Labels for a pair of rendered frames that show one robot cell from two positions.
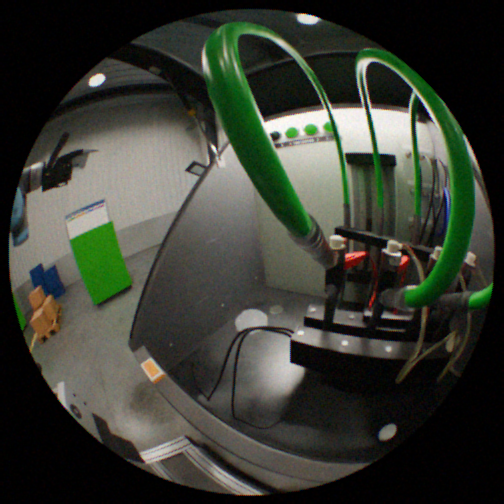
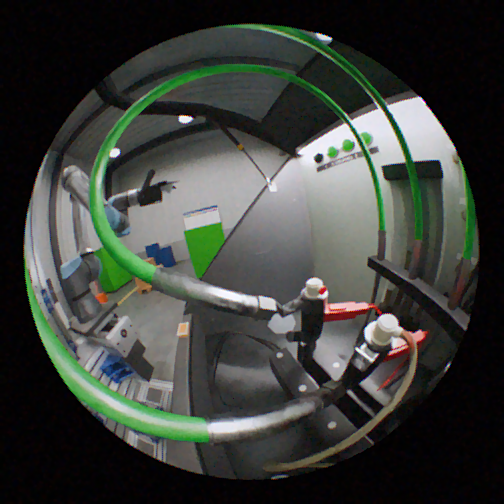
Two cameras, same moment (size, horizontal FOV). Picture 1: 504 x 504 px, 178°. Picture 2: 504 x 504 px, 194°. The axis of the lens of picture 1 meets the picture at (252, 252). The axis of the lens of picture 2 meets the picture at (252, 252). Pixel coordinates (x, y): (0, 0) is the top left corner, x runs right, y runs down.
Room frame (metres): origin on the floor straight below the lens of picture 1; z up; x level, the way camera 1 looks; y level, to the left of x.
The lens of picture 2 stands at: (0.07, -0.13, 1.20)
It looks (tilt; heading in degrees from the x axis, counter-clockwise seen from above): 14 degrees down; 37
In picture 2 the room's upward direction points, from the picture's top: 11 degrees counter-clockwise
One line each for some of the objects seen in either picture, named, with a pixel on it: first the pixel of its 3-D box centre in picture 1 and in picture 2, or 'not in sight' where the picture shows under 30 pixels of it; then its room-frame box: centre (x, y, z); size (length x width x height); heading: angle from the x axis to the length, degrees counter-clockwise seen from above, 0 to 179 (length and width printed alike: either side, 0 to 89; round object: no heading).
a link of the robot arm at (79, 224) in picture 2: not in sight; (79, 225); (-0.15, 0.64, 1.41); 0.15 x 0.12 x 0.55; 70
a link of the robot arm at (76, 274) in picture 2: not in sight; (74, 275); (-0.19, 0.52, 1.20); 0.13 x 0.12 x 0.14; 70
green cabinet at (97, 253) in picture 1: (100, 262); (208, 249); (2.21, 2.90, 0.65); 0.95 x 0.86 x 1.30; 142
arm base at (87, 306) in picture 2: not in sight; (85, 303); (-0.20, 0.51, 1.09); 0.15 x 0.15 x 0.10
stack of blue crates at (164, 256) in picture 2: (46, 281); (160, 255); (1.76, 6.36, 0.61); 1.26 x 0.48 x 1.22; 134
